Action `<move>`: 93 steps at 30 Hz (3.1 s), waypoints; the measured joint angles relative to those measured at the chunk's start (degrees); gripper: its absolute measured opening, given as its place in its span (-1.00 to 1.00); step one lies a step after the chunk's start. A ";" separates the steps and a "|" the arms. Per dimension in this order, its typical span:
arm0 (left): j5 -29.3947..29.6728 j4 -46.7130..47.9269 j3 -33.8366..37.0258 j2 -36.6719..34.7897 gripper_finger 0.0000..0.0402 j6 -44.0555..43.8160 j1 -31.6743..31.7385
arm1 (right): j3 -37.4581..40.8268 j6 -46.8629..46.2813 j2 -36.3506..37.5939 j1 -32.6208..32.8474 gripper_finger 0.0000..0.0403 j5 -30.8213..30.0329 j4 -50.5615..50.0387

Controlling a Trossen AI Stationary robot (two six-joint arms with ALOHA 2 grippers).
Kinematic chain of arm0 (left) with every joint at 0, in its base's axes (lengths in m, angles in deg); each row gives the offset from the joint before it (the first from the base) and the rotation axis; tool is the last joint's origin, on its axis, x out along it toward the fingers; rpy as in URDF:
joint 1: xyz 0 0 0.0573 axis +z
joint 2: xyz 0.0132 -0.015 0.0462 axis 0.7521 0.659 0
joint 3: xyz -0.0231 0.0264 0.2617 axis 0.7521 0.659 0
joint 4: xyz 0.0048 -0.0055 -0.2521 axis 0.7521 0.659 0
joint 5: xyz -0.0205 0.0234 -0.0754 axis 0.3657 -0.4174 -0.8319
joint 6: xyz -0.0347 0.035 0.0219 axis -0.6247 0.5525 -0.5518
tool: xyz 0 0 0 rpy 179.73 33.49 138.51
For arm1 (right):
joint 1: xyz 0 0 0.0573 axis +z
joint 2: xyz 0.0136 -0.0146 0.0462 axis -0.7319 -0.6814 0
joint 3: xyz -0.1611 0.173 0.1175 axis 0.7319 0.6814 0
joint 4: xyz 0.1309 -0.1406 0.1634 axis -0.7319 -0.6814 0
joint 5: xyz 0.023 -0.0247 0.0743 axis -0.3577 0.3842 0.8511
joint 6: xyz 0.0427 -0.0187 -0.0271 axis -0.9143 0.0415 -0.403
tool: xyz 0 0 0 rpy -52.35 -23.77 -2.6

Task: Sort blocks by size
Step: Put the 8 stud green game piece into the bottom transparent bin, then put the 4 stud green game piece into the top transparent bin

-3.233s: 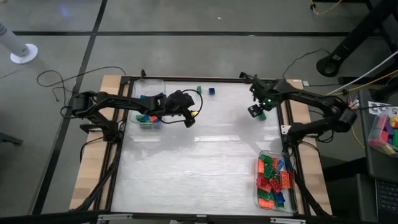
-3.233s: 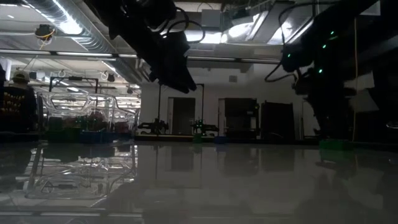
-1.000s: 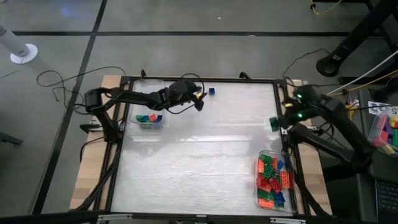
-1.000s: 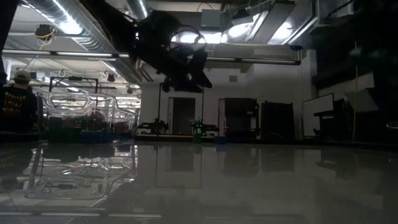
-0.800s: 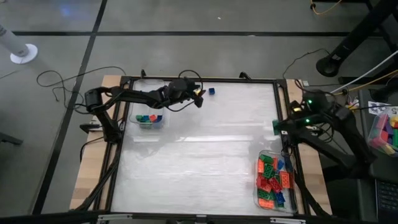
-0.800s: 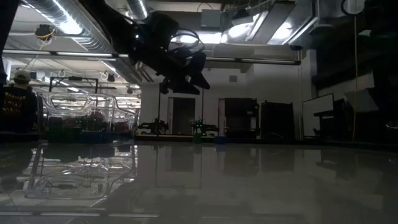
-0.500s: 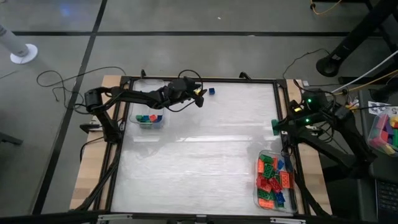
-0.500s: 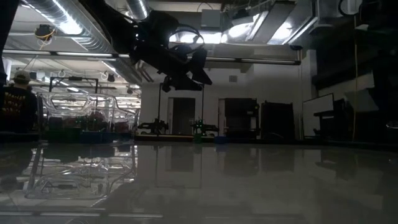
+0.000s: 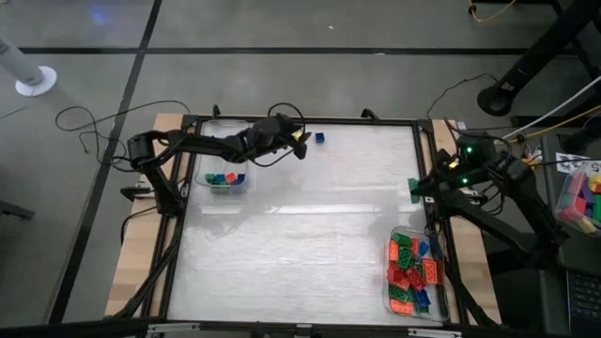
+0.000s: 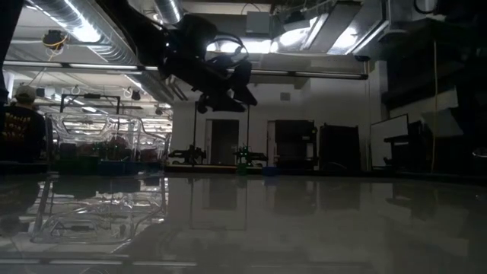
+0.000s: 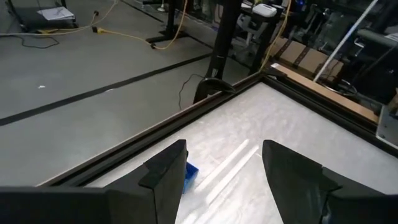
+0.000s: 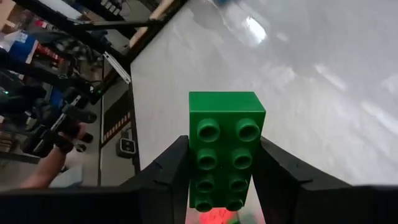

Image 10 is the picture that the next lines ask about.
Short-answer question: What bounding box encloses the long black light rail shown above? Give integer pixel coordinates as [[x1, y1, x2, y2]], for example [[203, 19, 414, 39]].
[[2, 59, 369, 81]]

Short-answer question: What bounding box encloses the bright ceiling light panel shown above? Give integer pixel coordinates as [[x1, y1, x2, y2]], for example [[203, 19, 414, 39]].
[[207, 37, 272, 54]]

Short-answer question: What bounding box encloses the black yellow cable reel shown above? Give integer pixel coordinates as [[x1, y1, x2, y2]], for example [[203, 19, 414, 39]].
[[42, 29, 68, 53]]

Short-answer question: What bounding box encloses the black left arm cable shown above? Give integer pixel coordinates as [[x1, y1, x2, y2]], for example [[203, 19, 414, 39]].
[[205, 32, 251, 66]]

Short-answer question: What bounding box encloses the dark door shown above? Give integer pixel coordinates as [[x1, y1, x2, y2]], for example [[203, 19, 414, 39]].
[[205, 119, 240, 165]]

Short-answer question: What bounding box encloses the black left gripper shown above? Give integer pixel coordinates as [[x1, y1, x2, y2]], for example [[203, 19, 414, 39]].
[[158, 14, 259, 114]]

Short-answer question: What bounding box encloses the distant black robot table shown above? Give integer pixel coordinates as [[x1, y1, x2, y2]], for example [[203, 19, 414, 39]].
[[167, 143, 269, 169]]

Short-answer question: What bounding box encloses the person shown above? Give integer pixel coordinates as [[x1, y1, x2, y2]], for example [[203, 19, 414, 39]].
[[0, 84, 47, 164]]

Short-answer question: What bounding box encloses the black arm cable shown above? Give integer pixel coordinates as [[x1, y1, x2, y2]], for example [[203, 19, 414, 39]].
[[205, 32, 251, 66], [413, 0, 439, 15]]

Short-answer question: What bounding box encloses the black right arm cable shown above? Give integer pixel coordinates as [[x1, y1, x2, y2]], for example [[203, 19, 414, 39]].
[[413, 0, 439, 15]]

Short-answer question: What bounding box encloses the grey tilted panel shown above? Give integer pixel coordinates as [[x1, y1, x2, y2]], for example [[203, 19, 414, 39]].
[[422, 107, 465, 138]]

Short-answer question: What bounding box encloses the silver round duct pipe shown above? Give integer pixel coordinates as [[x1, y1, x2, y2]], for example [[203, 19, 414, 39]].
[[154, 0, 183, 24]]

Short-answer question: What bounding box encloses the silver spiral air duct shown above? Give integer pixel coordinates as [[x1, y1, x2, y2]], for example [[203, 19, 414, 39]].
[[26, 0, 142, 64]]

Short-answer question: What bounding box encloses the grey duct box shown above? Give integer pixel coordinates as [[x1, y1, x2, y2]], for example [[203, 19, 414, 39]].
[[246, 11, 272, 34]]

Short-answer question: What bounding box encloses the whiteboard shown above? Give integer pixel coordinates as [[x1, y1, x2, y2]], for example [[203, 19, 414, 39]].
[[370, 113, 410, 167]]

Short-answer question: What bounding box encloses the shiny metal air duct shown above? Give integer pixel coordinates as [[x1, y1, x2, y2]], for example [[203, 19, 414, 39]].
[[272, 0, 389, 55]]

